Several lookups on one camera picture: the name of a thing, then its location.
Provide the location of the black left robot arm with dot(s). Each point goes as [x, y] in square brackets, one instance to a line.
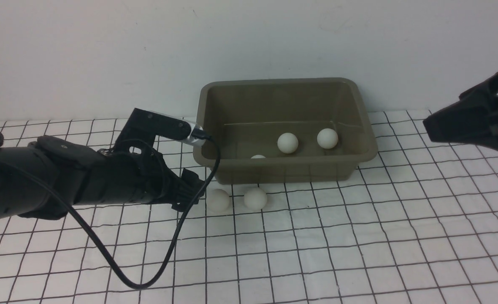
[130, 172]

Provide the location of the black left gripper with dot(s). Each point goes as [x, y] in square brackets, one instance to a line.
[181, 192]

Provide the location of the olive plastic storage bin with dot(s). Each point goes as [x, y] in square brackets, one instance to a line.
[246, 118]

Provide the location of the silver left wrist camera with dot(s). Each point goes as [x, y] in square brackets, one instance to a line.
[142, 128]

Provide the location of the white grid-pattern table mat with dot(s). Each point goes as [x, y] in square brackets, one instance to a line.
[416, 225]

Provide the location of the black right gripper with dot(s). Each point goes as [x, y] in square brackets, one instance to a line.
[473, 119]

